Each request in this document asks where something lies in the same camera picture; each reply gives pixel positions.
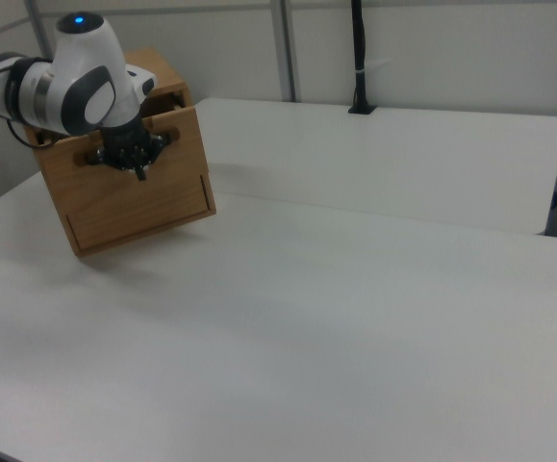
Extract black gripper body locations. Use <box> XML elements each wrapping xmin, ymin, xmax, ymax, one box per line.
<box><xmin>95</xmin><ymin>116</ymin><xmax>171</xmax><ymax>172</ymax></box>

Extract wooden drawer with slot handle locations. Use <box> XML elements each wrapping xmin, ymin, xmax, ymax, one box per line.
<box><xmin>34</xmin><ymin>105</ymin><xmax>214</xmax><ymax>253</ymax></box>

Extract wooden drawer cabinet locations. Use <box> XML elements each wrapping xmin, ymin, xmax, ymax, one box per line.
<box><xmin>21</xmin><ymin>45</ymin><xmax>218</xmax><ymax>260</ymax></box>

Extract black pole with clamp base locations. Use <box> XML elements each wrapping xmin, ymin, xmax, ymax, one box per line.
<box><xmin>347</xmin><ymin>0</ymin><xmax>378</xmax><ymax>116</ymax></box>

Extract white zip tie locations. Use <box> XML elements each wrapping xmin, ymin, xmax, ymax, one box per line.
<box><xmin>356</xmin><ymin>58</ymin><xmax>393</xmax><ymax>77</ymax></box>

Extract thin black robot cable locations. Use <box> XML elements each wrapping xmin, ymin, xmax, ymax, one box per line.
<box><xmin>5</xmin><ymin>118</ymin><xmax>39</xmax><ymax>150</ymax></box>

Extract grey metal partition post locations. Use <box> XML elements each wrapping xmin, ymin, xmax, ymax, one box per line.
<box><xmin>271</xmin><ymin>0</ymin><xmax>304</xmax><ymax>104</ymax></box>
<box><xmin>24</xmin><ymin>0</ymin><xmax>54</xmax><ymax>60</ymax></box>

